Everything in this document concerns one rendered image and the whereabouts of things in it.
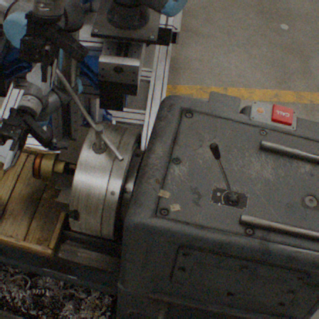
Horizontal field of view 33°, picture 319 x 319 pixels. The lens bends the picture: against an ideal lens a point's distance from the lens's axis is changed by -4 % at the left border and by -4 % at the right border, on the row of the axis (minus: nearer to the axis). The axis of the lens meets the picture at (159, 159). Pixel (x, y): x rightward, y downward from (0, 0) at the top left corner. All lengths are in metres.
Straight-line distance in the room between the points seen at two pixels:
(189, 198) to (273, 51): 2.54
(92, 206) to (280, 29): 2.80
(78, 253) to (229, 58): 2.22
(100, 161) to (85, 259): 0.38
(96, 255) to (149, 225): 0.42
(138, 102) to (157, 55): 0.38
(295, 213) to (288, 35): 2.70
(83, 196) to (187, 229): 0.29
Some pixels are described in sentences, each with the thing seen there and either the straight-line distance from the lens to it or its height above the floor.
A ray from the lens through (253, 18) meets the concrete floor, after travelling 4.02.
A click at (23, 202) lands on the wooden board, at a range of 1.76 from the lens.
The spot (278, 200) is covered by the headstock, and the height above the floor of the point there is 1.26.
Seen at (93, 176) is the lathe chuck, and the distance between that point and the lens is 1.40.
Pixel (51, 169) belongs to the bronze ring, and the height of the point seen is 1.11.
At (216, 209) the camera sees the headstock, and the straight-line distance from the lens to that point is 1.33.
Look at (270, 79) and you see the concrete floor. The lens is 3.56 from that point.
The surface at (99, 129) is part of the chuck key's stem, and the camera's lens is 1.35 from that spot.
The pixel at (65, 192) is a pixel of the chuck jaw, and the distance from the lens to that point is 1.49.
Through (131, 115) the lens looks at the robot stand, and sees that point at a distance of 2.85.
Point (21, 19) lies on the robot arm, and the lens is 1.50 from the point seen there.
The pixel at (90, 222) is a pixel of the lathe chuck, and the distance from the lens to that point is 1.46.
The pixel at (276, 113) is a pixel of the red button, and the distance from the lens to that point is 1.55.
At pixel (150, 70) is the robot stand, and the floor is 0.23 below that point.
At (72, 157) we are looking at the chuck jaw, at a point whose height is 1.13.
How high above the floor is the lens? 2.35
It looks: 52 degrees down
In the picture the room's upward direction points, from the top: 9 degrees clockwise
